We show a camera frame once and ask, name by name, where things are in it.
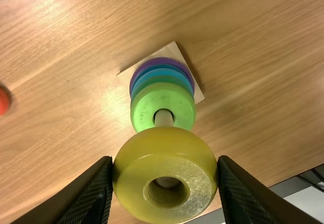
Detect orange ring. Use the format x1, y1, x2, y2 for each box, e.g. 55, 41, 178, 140
0, 86, 11, 116

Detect wooden peg base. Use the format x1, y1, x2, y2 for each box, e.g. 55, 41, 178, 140
116, 41, 205, 188

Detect light green ring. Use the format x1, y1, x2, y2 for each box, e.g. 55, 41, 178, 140
130, 83, 197, 133

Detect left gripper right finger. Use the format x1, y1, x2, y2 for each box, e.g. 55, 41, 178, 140
217, 155, 323, 224

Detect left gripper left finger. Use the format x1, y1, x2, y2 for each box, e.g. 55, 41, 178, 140
14, 155, 114, 224

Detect light blue ring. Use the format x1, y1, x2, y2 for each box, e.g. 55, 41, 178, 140
131, 68, 193, 98

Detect yellow ring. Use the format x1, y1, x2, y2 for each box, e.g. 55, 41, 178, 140
112, 126, 218, 223

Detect purple ring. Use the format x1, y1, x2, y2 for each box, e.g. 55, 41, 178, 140
129, 56, 195, 98

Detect dark green ring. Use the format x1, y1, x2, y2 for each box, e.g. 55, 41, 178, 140
132, 74, 193, 100

